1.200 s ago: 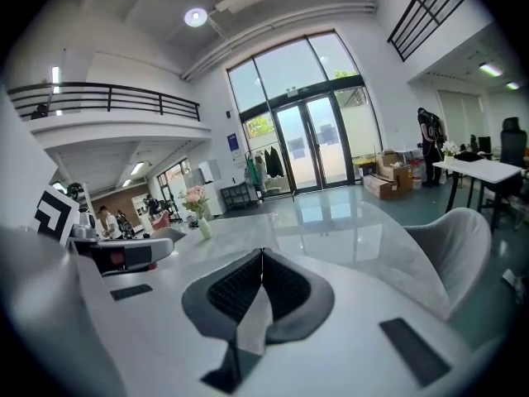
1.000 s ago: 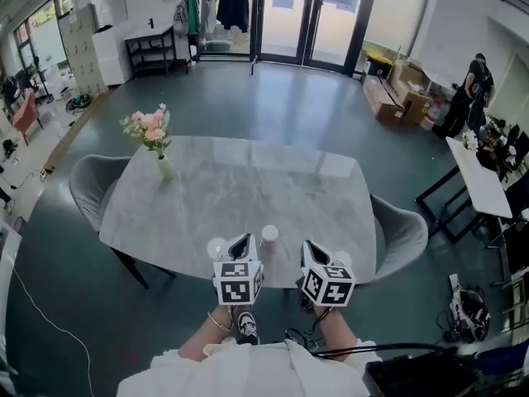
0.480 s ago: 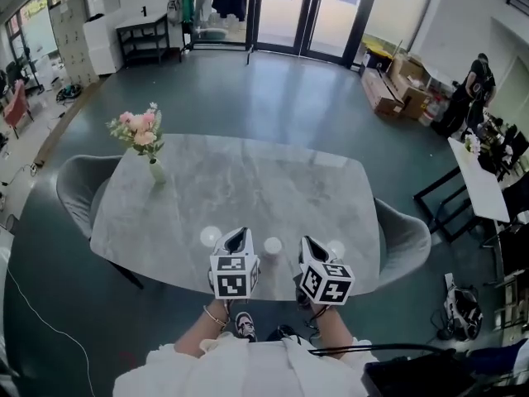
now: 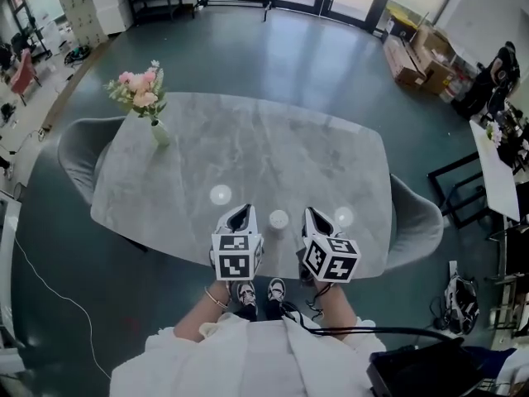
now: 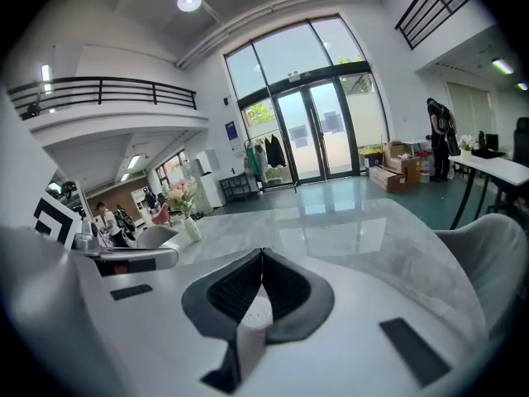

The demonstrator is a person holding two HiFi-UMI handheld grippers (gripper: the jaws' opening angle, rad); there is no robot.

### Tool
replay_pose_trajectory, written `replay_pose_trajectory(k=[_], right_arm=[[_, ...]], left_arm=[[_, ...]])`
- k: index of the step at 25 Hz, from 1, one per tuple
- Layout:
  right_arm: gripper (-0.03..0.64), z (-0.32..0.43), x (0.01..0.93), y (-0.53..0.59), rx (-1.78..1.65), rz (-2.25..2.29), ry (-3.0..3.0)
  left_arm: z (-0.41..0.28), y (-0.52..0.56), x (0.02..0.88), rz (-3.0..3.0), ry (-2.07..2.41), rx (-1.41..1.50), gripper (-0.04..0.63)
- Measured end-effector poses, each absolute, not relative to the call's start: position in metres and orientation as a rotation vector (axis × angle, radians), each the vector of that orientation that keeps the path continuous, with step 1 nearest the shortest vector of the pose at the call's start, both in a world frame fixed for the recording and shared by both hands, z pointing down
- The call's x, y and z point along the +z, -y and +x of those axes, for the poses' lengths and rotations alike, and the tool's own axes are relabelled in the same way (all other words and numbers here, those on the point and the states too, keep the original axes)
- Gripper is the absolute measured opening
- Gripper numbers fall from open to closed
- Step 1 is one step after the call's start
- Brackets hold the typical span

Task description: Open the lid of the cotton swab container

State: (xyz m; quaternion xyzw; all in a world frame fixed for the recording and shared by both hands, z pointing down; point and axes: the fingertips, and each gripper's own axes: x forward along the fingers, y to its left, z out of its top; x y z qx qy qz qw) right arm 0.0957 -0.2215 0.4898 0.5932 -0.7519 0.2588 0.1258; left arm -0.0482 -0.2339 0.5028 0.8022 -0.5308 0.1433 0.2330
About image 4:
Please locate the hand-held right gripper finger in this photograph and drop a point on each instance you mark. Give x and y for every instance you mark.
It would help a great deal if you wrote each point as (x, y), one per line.
(330, 226)
(310, 228)

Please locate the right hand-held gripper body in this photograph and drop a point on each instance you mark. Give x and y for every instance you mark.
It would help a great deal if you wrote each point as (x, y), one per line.
(336, 265)

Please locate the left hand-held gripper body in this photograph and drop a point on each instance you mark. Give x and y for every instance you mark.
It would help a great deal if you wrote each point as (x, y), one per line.
(233, 265)

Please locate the clear plastic cotton swab container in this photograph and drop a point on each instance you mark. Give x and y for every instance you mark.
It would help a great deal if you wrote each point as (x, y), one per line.
(279, 219)

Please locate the person's right forearm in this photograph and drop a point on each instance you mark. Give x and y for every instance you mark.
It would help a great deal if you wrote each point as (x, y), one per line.
(339, 308)

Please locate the person's left forearm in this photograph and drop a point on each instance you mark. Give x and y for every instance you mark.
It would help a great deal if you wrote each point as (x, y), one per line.
(202, 312)

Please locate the long flat cardboard box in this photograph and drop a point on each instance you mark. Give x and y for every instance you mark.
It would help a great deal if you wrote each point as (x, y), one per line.
(403, 64)

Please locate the brown cardboard box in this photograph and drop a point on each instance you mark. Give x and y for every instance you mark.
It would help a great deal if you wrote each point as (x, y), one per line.
(440, 77)

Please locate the open cardboard box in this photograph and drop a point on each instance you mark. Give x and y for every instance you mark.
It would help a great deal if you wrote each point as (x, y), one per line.
(432, 44)

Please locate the person's left sneaker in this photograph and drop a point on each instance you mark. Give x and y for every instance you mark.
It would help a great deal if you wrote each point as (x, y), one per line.
(244, 294)

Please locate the person's sneaker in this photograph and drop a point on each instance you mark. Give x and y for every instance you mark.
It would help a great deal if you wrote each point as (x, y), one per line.
(276, 290)
(244, 294)

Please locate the person's right sneaker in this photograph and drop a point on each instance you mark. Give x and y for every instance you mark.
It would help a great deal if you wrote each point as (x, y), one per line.
(276, 290)

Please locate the person's black trousers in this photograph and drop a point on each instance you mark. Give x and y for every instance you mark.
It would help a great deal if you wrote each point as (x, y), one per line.
(273, 310)

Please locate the grey marble table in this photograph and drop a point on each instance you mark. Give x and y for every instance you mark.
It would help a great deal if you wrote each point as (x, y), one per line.
(248, 147)

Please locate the grey upholstered chair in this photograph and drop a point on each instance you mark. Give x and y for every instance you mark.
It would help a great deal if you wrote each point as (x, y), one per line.
(417, 226)
(80, 151)

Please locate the person's white shirt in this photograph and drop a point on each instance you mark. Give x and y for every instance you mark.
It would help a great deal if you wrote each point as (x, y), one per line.
(248, 362)

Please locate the green ribbed vase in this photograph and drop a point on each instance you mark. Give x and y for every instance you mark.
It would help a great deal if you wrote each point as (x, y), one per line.
(161, 135)

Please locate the black and white backpack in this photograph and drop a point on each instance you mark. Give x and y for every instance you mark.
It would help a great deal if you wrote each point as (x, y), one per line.
(463, 304)

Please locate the black equipment case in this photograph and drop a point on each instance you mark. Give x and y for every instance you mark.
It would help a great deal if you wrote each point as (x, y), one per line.
(421, 370)

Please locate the pink flower bouquet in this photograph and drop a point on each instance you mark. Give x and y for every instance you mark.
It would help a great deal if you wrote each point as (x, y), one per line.
(138, 89)

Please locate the black metal chair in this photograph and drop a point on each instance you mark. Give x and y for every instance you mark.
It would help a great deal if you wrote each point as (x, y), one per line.
(514, 263)

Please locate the small pale flower bunch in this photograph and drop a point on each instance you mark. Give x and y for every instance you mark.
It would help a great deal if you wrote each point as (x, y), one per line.
(493, 132)

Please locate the yellow bin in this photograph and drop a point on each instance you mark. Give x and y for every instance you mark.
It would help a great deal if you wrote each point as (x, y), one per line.
(403, 18)

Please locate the plain white cabinet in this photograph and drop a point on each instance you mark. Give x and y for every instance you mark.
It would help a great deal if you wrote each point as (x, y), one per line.
(109, 6)

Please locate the pink chair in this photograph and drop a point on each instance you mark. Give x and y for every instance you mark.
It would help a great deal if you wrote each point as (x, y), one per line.
(25, 75)

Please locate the white locker cabinet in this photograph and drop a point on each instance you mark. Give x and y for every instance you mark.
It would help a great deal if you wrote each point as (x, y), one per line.
(82, 11)

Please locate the white table with black frame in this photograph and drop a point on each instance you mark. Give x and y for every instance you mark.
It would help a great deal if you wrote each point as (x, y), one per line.
(498, 180)

